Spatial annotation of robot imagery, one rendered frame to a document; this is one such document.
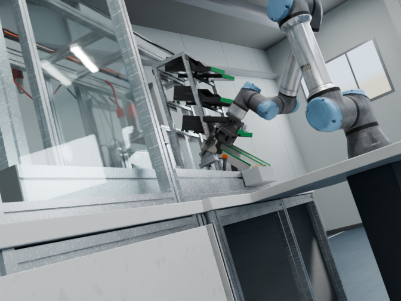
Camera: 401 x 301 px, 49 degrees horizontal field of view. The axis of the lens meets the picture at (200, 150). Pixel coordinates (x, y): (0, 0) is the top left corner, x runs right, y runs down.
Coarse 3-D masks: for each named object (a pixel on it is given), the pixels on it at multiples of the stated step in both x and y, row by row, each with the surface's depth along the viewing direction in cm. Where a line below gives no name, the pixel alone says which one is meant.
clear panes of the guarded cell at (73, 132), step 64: (0, 0) 70; (64, 0) 88; (0, 64) 66; (64, 64) 80; (128, 64) 104; (0, 128) 61; (64, 128) 74; (128, 128) 93; (0, 192) 58; (64, 192) 69; (128, 192) 85
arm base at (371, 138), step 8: (360, 128) 151; (368, 128) 150; (376, 128) 151; (352, 136) 153; (360, 136) 150; (368, 136) 150; (376, 136) 149; (384, 136) 150; (352, 144) 152; (360, 144) 150; (368, 144) 149; (376, 144) 147; (384, 144) 148; (352, 152) 152; (360, 152) 149
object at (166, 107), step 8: (184, 56) 216; (192, 56) 225; (184, 64) 216; (168, 72) 235; (160, 80) 222; (192, 80) 213; (160, 88) 221; (192, 88) 213; (216, 88) 244; (200, 104) 212; (168, 112) 218; (192, 112) 248; (200, 112) 211; (224, 112) 243; (168, 120) 217; (208, 128) 210; (176, 136) 216; (200, 136) 246; (208, 136) 208; (176, 144) 215; (200, 144) 246; (184, 168) 212; (216, 168) 206
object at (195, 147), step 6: (168, 132) 305; (168, 138) 301; (180, 144) 316; (192, 144) 336; (198, 144) 347; (174, 150) 303; (192, 150) 332; (198, 150) 343; (174, 156) 300; (192, 156) 328; (198, 156) 338; (174, 162) 297; (186, 162) 314; (198, 162) 334; (180, 168) 302; (198, 168) 330; (204, 168) 341
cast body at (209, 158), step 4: (200, 152) 186; (208, 152) 185; (200, 156) 186; (204, 156) 185; (208, 156) 185; (212, 156) 184; (216, 156) 186; (200, 160) 186; (204, 160) 185; (208, 160) 185; (212, 160) 184; (216, 160) 185; (200, 164) 188; (204, 164) 185; (208, 164) 186; (200, 168) 188
